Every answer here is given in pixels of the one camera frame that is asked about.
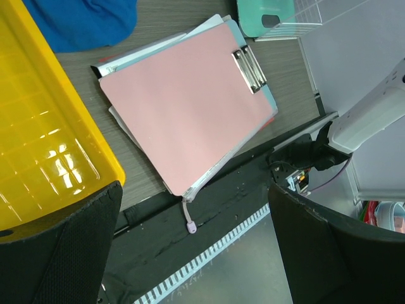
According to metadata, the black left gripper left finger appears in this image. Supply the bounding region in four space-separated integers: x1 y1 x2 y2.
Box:
1 181 123 303

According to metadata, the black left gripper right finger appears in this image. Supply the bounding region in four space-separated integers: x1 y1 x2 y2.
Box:
268 184 404 303

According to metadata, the blue tank top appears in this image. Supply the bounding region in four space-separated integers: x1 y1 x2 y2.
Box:
23 0 137 53

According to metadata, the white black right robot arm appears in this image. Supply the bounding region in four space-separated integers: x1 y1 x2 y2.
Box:
266 60 404 171

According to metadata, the yellow plastic tray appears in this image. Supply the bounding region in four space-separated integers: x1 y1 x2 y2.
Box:
1 1 126 231

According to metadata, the light blue clipboard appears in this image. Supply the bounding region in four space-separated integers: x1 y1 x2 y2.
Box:
99 15 277 109

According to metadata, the pink clipboard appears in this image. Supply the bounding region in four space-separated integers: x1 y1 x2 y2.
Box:
99 22 273 197

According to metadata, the white slotted cable duct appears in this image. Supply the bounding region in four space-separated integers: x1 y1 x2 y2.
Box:
132 202 271 304

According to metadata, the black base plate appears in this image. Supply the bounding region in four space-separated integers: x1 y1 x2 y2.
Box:
101 139 314 304

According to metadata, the white wire shelf rack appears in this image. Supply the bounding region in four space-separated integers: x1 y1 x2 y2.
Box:
254 0 405 42

